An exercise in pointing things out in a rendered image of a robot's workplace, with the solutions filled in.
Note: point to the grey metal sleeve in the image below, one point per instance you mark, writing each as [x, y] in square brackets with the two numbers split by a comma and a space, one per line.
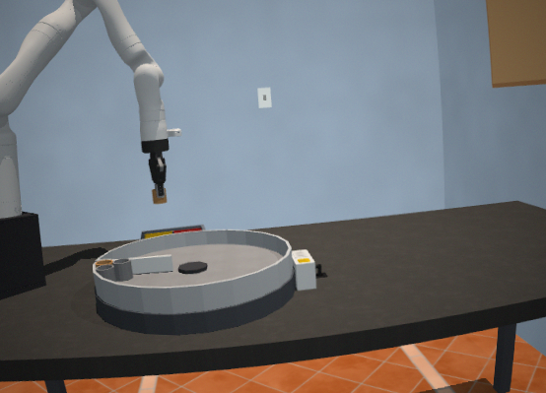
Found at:
[123, 269]
[107, 271]

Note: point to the white round turntable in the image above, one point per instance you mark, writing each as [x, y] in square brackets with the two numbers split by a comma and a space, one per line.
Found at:
[230, 256]

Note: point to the bronze bushing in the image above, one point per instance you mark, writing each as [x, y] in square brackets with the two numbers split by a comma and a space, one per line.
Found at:
[157, 200]
[99, 263]

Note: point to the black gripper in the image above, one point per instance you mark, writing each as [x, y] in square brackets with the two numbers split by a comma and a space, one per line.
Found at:
[156, 147]

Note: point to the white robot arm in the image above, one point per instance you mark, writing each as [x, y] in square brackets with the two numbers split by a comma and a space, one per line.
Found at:
[40, 45]

